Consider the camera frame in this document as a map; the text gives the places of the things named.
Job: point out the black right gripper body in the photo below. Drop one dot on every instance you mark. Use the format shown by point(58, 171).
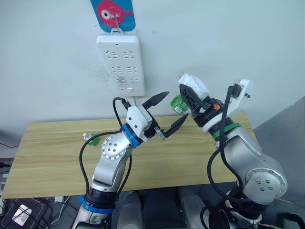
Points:
point(209, 114)

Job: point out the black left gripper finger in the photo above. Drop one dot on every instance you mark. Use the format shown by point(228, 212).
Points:
point(156, 99)
point(175, 125)

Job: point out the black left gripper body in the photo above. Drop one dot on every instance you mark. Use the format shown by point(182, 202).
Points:
point(152, 130)

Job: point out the green bottle with barcode label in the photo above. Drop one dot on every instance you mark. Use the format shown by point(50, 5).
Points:
point(177, 103)

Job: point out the white mosquito repellent heater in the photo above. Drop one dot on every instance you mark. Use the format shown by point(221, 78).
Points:
point(195, 82)

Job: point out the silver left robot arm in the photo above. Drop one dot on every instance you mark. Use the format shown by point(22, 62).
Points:
point(112, 148)

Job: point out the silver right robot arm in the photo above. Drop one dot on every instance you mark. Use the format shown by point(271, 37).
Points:
point(243, 148)

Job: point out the green bottle with white cap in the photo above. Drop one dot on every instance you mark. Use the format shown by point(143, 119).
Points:
point(94, 142)

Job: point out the black box with silver label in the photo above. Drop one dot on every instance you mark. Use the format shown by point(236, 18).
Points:
point(9, 214)

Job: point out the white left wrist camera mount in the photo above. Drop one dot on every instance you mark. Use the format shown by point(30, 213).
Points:
point(138, 119)

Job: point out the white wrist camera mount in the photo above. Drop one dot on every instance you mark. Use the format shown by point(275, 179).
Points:
point(245, 90)
point(138, 119)

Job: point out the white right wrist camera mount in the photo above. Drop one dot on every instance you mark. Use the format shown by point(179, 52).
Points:
point(245, 90)

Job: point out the white wall power strip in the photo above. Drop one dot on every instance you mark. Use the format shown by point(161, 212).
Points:
point(103, 47)

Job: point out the metal wall hook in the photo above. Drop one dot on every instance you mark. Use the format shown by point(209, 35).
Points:
point(116, 22)

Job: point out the blue wall plate pink fish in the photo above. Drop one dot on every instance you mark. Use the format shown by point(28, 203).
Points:
point(95, 14)

